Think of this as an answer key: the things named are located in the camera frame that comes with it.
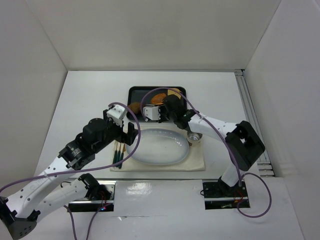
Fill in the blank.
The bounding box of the brown croissant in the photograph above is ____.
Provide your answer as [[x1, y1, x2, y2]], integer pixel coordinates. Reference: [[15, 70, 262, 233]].
[[128, 102, 141, 115]]

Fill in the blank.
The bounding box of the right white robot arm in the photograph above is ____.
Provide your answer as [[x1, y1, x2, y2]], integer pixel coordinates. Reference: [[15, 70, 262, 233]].
[[157, 95, 266, 194]]

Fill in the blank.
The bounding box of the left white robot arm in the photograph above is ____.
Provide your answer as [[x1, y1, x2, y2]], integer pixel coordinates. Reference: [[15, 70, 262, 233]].
[[0, 117, 141, 240]]

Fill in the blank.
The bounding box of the orange flat bread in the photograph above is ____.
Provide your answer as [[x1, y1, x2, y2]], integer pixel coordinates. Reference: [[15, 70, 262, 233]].
[[150, 93, 167, 105]]

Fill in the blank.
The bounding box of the seeded bread slice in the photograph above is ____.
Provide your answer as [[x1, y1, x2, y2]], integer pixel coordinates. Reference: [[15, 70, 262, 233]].
[[167, 88, 181, 98]]

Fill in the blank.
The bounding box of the white oval plate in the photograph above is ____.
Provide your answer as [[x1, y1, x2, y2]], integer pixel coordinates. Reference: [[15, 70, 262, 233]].
[[125, 128, 189, 166]]

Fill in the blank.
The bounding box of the black tray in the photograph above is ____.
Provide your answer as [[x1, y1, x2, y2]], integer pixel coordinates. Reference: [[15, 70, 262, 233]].
[[126, 86, 187, 122]]

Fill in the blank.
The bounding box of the metal cup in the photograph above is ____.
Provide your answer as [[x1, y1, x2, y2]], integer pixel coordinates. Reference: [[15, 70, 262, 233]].
[[187, 132, 203, 146]]

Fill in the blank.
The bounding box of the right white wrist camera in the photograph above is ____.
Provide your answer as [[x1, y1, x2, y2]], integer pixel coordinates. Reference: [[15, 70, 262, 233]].
[[142, 104, 161, 122]]

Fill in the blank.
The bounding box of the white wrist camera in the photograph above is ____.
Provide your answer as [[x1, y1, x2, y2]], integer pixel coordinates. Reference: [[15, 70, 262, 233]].
[[103, 104, 127, 127], [142, 104, 161, 122]]

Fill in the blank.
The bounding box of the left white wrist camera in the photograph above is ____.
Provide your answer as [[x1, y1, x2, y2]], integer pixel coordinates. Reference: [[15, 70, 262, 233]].
[[103, 104, 127, 127]]

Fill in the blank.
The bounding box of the green handled knife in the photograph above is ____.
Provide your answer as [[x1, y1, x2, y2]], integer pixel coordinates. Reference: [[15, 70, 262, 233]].
[[115, 143, 122, 163]]

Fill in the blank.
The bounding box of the green handled fork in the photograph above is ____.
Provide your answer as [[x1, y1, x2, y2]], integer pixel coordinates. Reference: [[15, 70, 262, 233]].
[[112, 142, 119, 165]]

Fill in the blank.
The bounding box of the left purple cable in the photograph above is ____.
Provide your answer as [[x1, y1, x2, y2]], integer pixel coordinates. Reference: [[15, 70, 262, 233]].
[[0, 101, 143, 240]]

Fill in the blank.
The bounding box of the purple cable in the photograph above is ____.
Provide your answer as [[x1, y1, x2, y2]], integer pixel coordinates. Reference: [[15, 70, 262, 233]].
[[140, 86, 273, 221], [0, 101, 143, 240]]

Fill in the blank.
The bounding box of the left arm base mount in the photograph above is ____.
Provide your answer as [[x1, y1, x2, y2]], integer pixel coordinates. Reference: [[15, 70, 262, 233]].
[[60, 173, 116, 213]]

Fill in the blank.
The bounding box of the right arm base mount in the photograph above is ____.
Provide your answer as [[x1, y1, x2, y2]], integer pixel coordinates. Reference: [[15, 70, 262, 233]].
[[199, 180, 251, 210]]

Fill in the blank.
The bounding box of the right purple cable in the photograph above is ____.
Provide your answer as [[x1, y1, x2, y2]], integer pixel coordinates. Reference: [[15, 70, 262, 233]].
[[140, 86, 273, 221]]

